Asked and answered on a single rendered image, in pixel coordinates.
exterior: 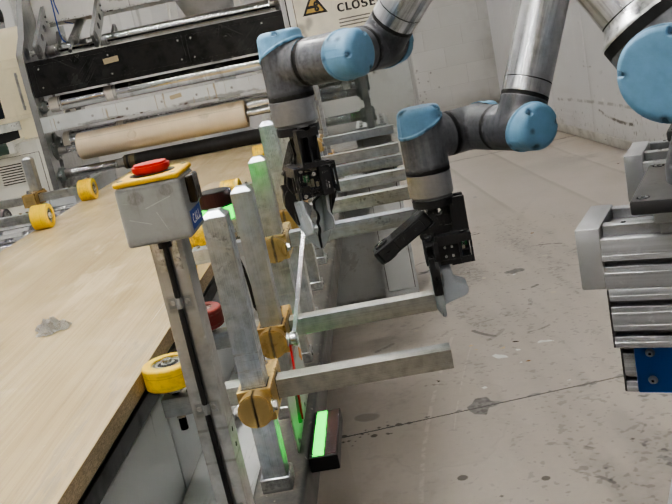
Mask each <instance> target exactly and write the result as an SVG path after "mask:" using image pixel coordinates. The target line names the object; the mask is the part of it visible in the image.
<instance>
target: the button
mask: <svg viewBox="0 0 672 504"><path fill-rule="evenodd" d="M168 166H170V163H169V160H166V158H162V159H155V160H150V161H146V162H142V163H139V164H136V165H134V166H133V168H132V169H131V170H132V174H135V176H141V175H147V174H152V173H156V172H160V171H163V170H166V169H168Z"/></svg>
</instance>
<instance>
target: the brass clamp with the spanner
mask: <svg viewBox="0 0 672 504"><path fill-rule="evenodd" d="M281 307H282V308H281V313H282V317H283V318H282V322H281V324H278V325H272V326H267V327H261V326H260V322H259V324H258V327H257V331H258V336H259V340H260V344H261V348H262V353H263V355H264V356H265V357H266V358H269V359H275V356H276V358H279V357H281V356H282V355H284V353H287V352H290V348H289V346H288V344H287V339H286V332H288V333H289V332H290V331H291V329H290V325H289V317H290V315H293V314H292V310H291V305H290V304H288V305H283V306H281Z"/></svg>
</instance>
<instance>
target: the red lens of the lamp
mask: <svg viewBox="0 0 672 504"><path fill-rule="evenodd" d="M228 188H229V189H227V190H225V191H223V192H219V193H216V194H211V195H206V196H202V197H201V198H200V199H199V202H200V206H201V210H202V209H211V208H216V207H220V206H224V205H227V204H229V203H232V201H231V197H230V193H231V188H230V187H228Z"/></svg>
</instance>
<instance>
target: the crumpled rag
mask: <svg viewBox="0 0 672 504"><path fill-rule="evenodd" d="M70 325H72V322H68V321H66V320H65V319H62V320H58V319H56V318H55V317H54V316H52V317H50V316H49V319H44V318H43V320H42V323H41V324H39V325H37V327H36V328H35V331H36V332H37V331H38V334H37V335H36V338H37V337H42V336H47V335H52V334H53V333H54V332H56V331H59V330H65V329H68V328H69V327H70Z"/></svg>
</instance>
